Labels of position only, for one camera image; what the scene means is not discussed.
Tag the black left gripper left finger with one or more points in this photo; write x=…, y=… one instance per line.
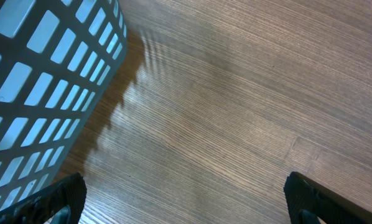
x=61, y=202

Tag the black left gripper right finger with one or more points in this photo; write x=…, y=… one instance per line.
x=310, y=202

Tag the grey plastic shopping basket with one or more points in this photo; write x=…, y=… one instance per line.
x=57, y=58

